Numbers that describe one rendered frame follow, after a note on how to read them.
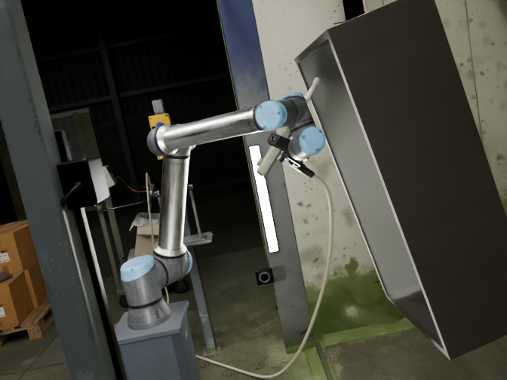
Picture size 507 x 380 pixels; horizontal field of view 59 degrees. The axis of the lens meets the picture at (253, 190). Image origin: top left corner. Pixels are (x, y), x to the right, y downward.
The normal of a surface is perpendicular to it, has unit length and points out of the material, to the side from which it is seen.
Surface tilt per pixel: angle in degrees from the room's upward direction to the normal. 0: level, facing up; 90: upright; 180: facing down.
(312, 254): 90
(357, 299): 90
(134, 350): 90
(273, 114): 90
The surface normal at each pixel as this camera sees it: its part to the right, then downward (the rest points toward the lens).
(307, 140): 0.25, 0.00
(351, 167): 0.08, 0.13
